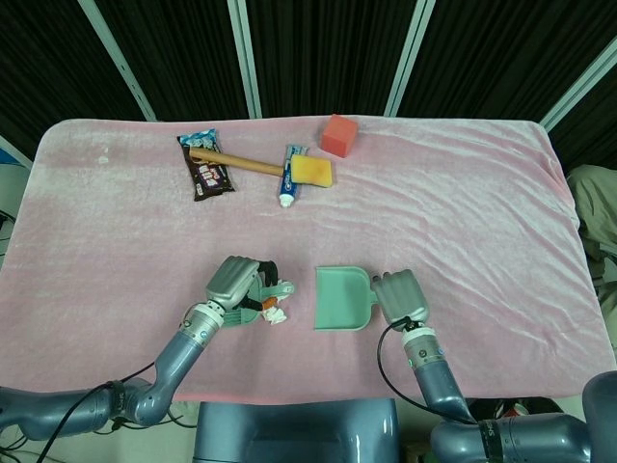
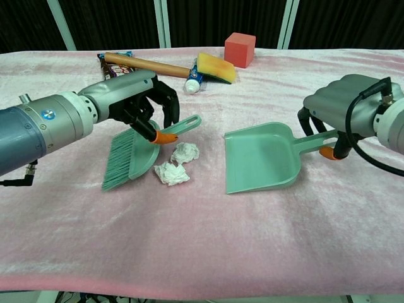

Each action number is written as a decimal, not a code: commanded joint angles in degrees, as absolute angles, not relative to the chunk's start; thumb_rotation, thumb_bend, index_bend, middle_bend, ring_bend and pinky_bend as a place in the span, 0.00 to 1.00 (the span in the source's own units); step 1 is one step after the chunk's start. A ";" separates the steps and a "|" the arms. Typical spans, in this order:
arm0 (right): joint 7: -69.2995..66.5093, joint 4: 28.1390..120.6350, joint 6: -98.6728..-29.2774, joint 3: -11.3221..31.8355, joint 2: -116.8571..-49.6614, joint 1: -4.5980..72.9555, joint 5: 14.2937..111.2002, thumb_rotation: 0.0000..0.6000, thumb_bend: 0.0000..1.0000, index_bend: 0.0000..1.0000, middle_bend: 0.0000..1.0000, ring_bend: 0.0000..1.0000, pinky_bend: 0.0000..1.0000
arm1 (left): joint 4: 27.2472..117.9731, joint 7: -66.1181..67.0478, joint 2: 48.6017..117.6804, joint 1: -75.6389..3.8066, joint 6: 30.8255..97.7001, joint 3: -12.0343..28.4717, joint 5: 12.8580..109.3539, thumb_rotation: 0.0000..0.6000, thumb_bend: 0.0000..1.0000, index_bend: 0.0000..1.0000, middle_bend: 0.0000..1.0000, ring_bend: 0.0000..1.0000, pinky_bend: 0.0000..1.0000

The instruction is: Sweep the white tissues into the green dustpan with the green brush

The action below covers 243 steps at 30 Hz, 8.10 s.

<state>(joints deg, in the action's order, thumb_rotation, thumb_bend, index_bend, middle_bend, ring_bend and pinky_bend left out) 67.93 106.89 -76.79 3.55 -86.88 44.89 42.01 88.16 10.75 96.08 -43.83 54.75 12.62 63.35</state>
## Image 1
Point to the green hand broom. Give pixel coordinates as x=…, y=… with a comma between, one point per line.
x=284, y=288

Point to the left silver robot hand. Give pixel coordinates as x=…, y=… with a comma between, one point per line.
x=231, y=280

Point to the black pleated curtain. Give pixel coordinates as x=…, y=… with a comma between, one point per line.
x=328, y=48

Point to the wooden rolling stick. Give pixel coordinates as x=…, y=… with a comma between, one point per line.
x=241, y=162

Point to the red paper cup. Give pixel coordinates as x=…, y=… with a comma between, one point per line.
x=512, y=409

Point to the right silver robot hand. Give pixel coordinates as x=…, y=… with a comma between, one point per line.
x=400, y=299

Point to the red foam cube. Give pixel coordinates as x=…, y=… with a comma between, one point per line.
x=337, y=135

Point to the blue white toothpaste tube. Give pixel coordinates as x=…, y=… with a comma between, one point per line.
x=288, y=190

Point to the white partition frame post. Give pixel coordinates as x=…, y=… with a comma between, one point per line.
x=14, y=150
x=119, y=62
x=410, y=58
x=245, y=58
x=578, y=85

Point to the white paper ball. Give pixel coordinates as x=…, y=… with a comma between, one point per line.
x=276, y=316

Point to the dark brown snack packet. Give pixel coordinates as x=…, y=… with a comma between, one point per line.
x=209, y=181

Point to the green dustpan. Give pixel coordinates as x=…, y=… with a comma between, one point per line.
x=337, y=299

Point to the yellow sponge with green pad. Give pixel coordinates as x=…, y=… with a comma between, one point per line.
x=311, y=170

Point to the blue-grey robot torso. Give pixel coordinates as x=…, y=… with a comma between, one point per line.
x=289, y=434

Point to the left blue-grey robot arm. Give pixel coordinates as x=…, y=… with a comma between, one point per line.
x=178, y=357

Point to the pink plush table blanket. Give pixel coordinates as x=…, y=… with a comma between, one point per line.
x=434, y=217

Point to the beige cloth bundle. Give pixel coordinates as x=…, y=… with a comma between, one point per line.
x=598, y=202

